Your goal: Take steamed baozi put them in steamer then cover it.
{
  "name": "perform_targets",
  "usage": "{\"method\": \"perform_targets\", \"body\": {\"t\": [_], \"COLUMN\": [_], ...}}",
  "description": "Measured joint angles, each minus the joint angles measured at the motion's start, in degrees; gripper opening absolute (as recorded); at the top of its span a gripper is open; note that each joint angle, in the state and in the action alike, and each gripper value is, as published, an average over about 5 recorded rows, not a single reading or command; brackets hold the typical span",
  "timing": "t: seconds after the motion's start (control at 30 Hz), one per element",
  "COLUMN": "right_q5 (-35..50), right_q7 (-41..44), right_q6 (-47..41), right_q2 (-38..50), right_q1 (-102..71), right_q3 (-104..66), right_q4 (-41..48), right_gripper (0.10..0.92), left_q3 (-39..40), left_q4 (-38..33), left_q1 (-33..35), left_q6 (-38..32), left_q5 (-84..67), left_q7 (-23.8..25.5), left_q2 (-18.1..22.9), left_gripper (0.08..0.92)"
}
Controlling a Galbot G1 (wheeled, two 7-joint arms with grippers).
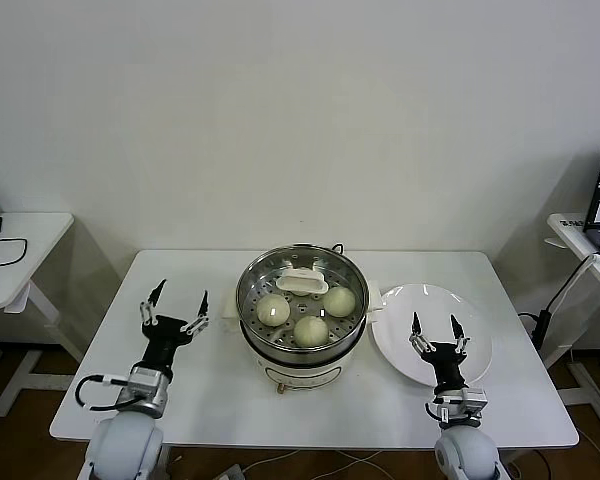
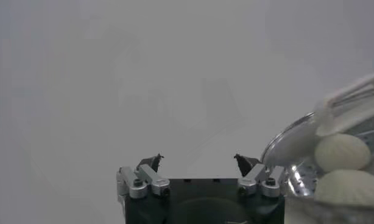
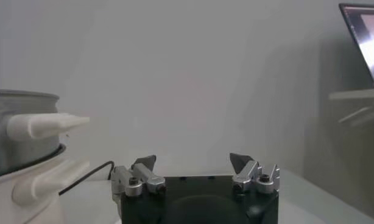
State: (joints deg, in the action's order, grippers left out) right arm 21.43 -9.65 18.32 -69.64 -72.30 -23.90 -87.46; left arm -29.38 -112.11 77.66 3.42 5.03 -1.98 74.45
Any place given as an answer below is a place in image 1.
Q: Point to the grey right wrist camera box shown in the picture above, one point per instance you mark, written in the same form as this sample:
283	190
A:
474	402

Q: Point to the round white plate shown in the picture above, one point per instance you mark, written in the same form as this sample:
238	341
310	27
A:
405	320

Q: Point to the stainless steel steamer pot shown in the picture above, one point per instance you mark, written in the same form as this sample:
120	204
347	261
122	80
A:
300	372

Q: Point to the white printed label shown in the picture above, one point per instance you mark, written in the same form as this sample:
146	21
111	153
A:
572	223

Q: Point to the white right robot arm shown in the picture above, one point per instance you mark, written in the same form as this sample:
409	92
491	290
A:
465	452

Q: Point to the white floor power strip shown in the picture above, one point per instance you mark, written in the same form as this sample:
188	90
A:
228	473

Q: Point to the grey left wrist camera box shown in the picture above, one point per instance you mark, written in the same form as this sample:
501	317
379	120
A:
145	380

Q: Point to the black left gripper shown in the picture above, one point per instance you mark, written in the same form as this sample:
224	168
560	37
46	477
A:
162	341

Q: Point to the perforated steel steamer basket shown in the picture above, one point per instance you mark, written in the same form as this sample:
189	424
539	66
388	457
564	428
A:
252	270

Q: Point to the small white side table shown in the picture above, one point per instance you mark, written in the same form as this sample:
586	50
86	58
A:
30	235

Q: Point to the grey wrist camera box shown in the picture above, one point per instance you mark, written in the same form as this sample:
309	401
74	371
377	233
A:
145	380
474	402

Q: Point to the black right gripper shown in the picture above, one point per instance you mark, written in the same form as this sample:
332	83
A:
447	362

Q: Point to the white steamed baozi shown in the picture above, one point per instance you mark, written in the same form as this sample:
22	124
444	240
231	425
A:
273	310
339	302
310	332

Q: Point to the white standing desk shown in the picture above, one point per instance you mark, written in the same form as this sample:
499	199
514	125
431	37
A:
590	395

